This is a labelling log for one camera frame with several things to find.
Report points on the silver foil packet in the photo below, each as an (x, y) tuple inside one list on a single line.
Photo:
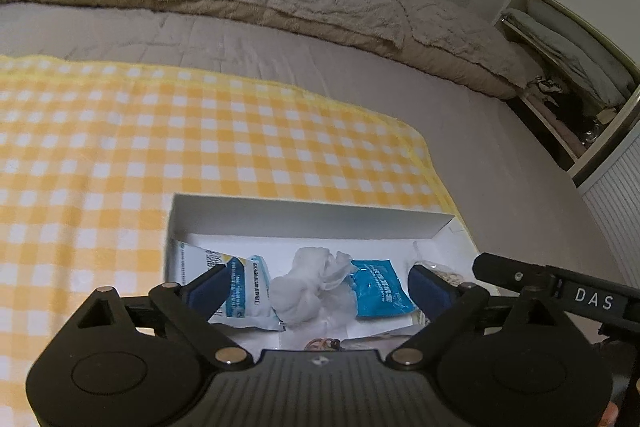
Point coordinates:
[(383, 342)]

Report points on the folded grey bedding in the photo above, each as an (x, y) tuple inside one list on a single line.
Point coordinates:
[(587, 62)]

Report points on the bag of brown cords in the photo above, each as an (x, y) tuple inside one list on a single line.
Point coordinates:
[(324, 344)]

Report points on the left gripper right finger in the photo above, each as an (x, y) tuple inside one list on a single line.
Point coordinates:
[(430, 293)]

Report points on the grey bed sheet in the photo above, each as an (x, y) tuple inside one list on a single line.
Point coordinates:
[(514, 199)]

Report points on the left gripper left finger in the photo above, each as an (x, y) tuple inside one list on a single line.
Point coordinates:
[(208, 292)]

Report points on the white blue medicine packet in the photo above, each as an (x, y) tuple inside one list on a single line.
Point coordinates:
[(248, 303)]

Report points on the person's right hand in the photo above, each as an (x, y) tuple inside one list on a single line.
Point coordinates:
[(609, 416)]

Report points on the white tissue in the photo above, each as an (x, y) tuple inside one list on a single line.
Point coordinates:
[(317, 287)]

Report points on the white cardboard box tray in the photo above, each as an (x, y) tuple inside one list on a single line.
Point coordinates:
[(275, 229)]

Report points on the right beige pillow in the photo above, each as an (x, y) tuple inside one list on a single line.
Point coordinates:
[(444, 25)]

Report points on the yellow checkered blanket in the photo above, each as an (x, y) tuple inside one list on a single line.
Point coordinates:
[(92, 153)]

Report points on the white storage cabinet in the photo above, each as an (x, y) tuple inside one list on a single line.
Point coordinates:
[(598, 147)]

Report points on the small blue sachet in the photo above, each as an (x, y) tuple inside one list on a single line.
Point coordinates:
[(378, 291)]

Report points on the bag of cream rubber bands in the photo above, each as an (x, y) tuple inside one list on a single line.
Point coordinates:
[(444, 273)]

